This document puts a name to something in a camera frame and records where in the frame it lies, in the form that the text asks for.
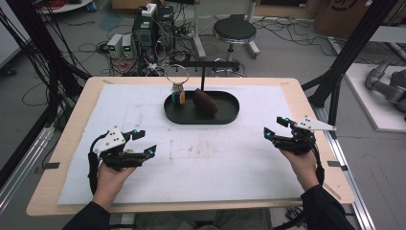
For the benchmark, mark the white table mat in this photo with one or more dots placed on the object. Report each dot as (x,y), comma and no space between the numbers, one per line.
(198,166)

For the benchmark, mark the white power strip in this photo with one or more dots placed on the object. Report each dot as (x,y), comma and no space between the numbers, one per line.
(149,9)

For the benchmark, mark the black frame post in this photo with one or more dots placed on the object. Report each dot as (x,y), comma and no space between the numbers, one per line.
(41,48)
(351,54)

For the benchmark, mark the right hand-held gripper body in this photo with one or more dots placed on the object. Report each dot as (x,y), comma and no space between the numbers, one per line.
(295,142)

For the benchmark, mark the white platform board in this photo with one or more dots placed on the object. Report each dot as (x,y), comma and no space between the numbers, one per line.
(367,105)

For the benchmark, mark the white desk leg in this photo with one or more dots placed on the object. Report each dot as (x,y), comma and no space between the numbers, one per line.
(198,35)
(252,44)

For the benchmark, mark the black round stool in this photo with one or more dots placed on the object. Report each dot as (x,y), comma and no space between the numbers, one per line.
(234,29)

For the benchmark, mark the black oval tray with hanger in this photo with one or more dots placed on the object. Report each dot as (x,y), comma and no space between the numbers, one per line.
(230,108)

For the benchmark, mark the black computer tower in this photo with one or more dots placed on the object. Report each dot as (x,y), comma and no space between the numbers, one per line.
(145,38)

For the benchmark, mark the grey power supply unit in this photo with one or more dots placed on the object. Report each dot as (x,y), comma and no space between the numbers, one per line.
(127,46)
(114,44)

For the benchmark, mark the aluminium rail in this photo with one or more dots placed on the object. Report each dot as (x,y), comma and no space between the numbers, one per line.
(22,172)
(354,191)

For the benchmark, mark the cardboard box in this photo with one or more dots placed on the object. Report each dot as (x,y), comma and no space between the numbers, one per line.
(344,16)

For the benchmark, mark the person's legs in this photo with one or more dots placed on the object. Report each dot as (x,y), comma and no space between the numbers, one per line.
(242,220)

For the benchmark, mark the brown pouch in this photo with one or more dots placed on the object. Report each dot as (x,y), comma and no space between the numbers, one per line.
(205,102)

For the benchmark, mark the person's right hand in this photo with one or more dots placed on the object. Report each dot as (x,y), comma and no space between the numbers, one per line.
(304,169)

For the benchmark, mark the person's left hand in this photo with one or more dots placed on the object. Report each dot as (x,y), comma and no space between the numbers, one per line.
(110,185)

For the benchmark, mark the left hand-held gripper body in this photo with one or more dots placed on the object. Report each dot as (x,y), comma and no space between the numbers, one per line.
(118,159)

